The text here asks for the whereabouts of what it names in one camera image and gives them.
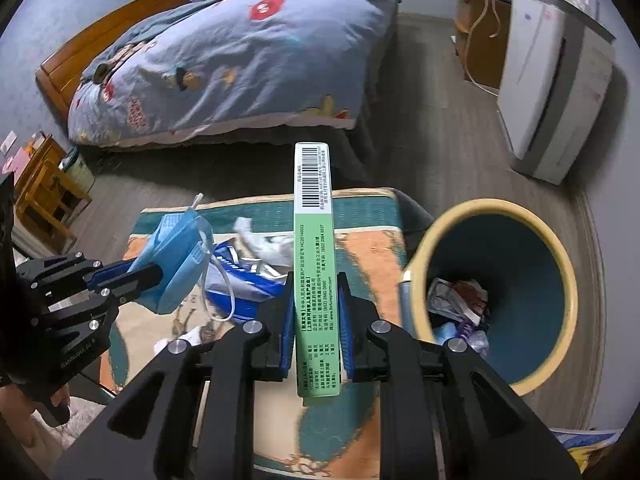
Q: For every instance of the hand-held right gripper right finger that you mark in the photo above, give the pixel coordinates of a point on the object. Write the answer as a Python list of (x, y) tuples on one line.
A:
[(347, 345)]

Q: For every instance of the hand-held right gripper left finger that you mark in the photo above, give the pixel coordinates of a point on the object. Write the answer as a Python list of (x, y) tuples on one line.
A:
[(289, 330)]

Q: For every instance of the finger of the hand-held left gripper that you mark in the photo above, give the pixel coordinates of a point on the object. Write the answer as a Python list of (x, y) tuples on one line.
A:
[(112, 276), (142, 280)]

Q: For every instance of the blue face mask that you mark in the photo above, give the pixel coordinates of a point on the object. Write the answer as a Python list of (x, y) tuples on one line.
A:
[(175, 250), (445, 334)]

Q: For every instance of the green medicine box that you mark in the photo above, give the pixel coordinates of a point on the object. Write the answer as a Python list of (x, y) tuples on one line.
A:
[(320, 260)]

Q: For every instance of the yellow rimmed blue bin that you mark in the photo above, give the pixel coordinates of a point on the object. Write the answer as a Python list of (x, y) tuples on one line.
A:
[(525, 270)]

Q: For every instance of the person's left hand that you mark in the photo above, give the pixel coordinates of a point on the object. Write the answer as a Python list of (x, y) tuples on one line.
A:
[(15, 410)]

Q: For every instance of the blue plastic bag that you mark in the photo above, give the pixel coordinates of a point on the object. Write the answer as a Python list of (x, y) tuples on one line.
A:
[(250, 285)]

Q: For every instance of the small white tissue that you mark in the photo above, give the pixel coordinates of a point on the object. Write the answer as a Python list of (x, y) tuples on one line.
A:
[(185, 337)]

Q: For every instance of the crumpled white tissue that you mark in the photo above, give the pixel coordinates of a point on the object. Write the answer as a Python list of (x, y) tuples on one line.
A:
[(265, 245)]

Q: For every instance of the patterned floor mat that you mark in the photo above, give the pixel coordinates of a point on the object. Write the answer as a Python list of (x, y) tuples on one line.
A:
[(370, 255)]

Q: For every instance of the white fluffy cloth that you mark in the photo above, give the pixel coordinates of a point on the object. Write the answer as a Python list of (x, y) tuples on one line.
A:
[(80, 425)]

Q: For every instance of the wooden stool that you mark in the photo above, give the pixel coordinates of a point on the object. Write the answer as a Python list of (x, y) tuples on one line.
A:
[(45, 195)]

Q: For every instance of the pale green container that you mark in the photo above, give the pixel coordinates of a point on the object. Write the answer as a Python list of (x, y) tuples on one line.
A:
[(80, 170)]

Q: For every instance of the crumpled red white wrapper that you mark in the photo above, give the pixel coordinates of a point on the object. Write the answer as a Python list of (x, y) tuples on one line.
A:
[(457, 297)]

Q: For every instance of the purple plastic wrapper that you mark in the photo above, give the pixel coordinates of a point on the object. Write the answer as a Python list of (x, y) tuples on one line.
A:
[(472, 337)]

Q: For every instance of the pink paper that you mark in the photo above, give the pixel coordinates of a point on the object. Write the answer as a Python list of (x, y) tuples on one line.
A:
[(14, 164)]

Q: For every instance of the bed with cartoon duvet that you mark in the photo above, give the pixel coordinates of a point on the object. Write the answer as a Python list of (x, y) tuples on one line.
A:
[(250, 50)]

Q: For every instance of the grey bed skirt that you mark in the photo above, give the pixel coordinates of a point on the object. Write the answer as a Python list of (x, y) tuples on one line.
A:
[(380, 90)]

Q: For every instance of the white air purifier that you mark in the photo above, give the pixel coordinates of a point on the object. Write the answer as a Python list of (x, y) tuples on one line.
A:
[(545, 85)]

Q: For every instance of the wooden cabinet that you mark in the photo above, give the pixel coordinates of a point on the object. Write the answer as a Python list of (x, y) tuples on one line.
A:
[(482, 45)]

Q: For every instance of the wooden bed frame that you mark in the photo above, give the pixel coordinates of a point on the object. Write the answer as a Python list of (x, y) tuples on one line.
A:
[(100, 40)]

